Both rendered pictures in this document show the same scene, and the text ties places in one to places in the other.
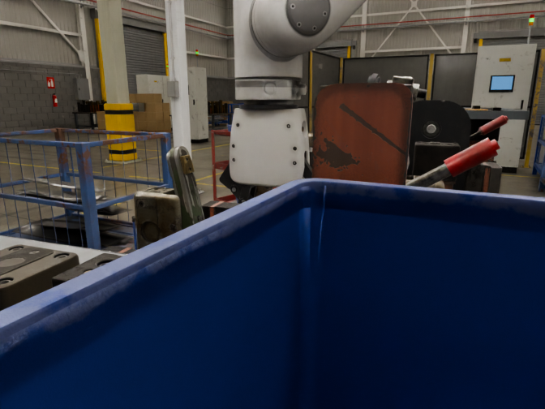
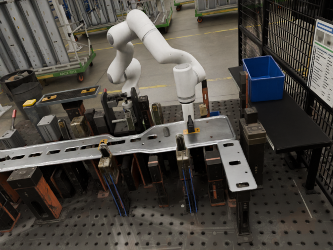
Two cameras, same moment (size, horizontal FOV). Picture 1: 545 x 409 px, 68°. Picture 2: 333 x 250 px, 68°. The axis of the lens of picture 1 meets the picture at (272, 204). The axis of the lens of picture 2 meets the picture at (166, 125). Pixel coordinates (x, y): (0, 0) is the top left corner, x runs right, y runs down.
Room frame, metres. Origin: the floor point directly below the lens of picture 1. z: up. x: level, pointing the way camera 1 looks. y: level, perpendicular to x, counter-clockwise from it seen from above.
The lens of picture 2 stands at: (0.88, 0.97, 1.74)
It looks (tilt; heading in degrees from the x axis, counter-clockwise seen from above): 33 degrees down; 256
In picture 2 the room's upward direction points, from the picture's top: 12 degrees counter-clockwise
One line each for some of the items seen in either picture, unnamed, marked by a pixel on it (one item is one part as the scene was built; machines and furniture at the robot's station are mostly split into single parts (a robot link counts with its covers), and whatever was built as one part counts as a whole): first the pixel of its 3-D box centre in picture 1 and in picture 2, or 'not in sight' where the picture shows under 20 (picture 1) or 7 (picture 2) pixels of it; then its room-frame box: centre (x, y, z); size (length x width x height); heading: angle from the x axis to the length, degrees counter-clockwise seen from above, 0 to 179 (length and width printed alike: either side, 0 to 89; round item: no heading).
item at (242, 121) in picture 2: not in sight; (245, 148); (0.29, 0.11, 0.85); 0.12 x 0.03 x 0.30; 71
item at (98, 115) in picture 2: not in sight; (109, 139); (0.93, -0.35, 0.89); 0.13 x 0.11 x 0.38; 71
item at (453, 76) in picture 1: (427, 109); not in sight; (7.95, -2.97, 1.00); 3.64 x 0.14 x 2.00; 64
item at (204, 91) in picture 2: not in sight; (207, 119); (0.38, -0.11, 0.95); 0.03 x 0.01 x 0.50; 161
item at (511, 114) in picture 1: (481, 112); (69, 95); (1.08, -0.54, 1.16); 0.37 x 0.14 x 0.02; 161
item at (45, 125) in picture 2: not in sight; (61, 147); (1.22, -0.42, 0.90); 0.13 x 0.10 x 0.41; 71
